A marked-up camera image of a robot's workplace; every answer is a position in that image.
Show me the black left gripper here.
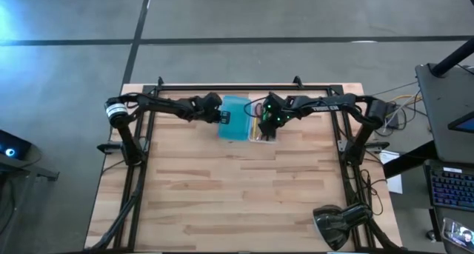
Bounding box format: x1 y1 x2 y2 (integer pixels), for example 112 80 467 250
198 92 231 124

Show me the black desk lamp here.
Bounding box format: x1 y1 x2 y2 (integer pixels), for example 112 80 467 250
312 203 373 252

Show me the white paper sheet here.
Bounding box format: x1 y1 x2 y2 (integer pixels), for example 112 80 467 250
378 150 404 195

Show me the tablet with blue screen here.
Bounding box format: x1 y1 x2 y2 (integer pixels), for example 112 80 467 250
447 110 474 134

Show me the clear plastic supply box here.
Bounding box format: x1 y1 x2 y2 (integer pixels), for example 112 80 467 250
247 94 279 144

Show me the grey side desk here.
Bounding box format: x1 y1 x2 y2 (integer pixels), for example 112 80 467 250
414 62 474 164

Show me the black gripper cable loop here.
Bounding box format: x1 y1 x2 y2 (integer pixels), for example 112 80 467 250
243 98 267 119

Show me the black metal table frame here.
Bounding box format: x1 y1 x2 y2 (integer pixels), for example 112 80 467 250
83 76 405 254

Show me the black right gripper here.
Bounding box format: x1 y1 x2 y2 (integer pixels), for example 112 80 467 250
258 92 294 141

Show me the backlit black keyboard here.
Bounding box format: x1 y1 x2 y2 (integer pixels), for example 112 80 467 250
423 158 474 213

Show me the blue plastic box lid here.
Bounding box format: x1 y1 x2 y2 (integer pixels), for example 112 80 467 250
217 95 253 142

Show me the black device with blue light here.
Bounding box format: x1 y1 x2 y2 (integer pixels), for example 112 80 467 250
0 129 33 161

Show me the yellow cable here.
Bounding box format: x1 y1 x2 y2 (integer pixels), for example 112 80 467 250
384 93 421 118

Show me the smartphone with lit screen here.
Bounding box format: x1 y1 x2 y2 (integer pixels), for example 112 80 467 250
441 216 474 253

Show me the black stand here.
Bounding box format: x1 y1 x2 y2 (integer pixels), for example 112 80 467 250
0 153 61 182

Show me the black pole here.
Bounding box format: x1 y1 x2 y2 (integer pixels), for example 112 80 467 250
430 36 474 78

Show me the black cable coil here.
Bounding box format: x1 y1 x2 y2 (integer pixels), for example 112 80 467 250
359 167 385 216

